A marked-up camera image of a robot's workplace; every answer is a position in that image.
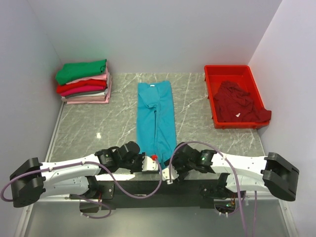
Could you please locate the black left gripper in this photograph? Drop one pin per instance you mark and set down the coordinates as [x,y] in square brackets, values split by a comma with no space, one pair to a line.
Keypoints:
[140,168]

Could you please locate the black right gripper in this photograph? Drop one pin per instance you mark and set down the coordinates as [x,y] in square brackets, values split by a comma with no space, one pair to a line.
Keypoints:
[182,176]

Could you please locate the teal t shirt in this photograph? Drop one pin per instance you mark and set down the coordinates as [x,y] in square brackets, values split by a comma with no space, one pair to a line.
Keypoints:
[155,123]

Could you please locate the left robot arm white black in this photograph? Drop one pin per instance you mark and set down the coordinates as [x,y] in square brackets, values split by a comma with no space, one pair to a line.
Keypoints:
[34,180]

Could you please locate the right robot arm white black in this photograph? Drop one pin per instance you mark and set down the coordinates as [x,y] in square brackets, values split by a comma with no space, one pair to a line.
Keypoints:
[271,173]

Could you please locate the grey white folded t shirt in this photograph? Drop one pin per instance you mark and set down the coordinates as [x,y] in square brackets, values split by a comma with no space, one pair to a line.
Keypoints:
[90,93]

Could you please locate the dark red t shirt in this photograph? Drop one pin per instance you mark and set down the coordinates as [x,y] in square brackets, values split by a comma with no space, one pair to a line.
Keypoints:
[233,104]

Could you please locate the red folded t shirt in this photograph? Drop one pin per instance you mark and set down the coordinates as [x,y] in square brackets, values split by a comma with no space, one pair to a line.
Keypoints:
[63,88]

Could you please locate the magenta folded t shirt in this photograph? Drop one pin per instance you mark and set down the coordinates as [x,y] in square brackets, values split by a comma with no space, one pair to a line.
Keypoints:
[87,88]

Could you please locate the red plastic bin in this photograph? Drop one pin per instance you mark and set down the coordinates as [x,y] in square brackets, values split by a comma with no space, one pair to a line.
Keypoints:
[240,74]

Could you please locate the green folded t shirt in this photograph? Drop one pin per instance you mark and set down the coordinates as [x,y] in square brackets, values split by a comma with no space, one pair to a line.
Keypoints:
[74,71]

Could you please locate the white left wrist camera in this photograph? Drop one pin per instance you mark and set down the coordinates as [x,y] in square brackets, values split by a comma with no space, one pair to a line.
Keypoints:
[150,164]

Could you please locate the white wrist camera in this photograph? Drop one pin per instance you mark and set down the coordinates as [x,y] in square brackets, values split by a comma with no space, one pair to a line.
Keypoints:
[169,175]
[150,164]

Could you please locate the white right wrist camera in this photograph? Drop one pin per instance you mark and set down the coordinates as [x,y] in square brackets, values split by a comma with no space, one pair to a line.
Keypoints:
[169,175]

